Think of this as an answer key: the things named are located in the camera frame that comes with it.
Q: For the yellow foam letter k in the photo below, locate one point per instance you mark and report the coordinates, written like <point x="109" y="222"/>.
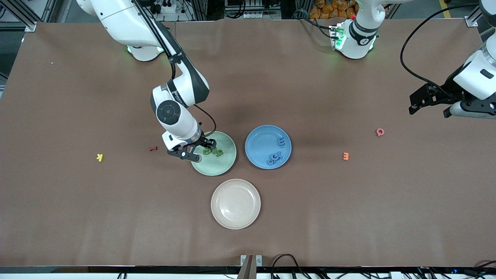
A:
<point x="100" y="157"/>

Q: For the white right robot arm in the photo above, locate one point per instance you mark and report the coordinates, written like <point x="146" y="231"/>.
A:
<point x="128" y="23"/>

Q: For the aluminium frame profile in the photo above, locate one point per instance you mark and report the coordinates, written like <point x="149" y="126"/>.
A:
<point x="474" y="15"/>
<point x="23" y="17"/>

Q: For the light green plate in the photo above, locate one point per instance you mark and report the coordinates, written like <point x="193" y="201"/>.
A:
<point x="219" y="162"/>

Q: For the bag of orange fruit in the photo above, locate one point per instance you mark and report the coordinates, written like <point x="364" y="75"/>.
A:
<point x="329" y="9"/>

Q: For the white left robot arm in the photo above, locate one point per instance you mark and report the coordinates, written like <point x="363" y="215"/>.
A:
<point x="360" y="38"/>

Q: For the grey metal bracket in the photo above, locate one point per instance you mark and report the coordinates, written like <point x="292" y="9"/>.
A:
<point x="251" y="263"/>

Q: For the blue foam letter E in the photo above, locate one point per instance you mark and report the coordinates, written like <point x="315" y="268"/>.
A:
<point x="281" y="141"/>

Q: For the pale pink plate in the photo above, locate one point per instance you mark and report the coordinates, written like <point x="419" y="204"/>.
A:
<point x="235" y="204"/>

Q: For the white power strip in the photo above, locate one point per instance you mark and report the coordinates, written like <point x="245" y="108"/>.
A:
<point x="255" y="15"/>
<point x="164" y="7"/>

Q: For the blue plate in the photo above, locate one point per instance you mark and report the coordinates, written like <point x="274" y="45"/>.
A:
<point x="259" y="141"/>

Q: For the blue foam letter c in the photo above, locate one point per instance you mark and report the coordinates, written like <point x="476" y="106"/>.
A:
<point x="275" y="157"/>

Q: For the green foam small letter b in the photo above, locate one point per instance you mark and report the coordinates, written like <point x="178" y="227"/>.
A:
<point x="220" y="153"/>

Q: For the blue letter G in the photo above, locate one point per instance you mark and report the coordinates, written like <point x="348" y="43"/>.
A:
<point x="269" y="161"/>

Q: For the pink foam letter G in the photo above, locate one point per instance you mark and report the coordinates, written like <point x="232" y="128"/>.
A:
<point x="379" y="132"/>

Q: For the blue foam letter X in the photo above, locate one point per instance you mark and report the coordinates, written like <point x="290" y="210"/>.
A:
<point x="281" y="155"/>

